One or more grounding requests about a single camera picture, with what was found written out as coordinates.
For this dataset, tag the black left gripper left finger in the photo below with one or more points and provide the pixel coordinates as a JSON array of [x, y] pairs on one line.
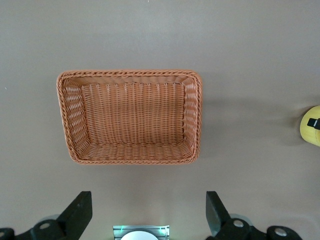
[[55, 225]]

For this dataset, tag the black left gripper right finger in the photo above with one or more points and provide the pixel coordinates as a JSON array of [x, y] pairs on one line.
[[225, 225]]

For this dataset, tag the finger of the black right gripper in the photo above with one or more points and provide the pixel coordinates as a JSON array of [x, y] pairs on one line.
[[312, 122]]

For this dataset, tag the yellow packing tape roll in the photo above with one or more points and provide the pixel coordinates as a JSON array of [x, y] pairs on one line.
[[310, 137]]

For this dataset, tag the brown wicker basket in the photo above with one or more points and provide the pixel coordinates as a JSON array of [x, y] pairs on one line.
[[130, 117]]

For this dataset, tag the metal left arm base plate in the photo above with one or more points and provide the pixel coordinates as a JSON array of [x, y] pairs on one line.
[[117, 232]]

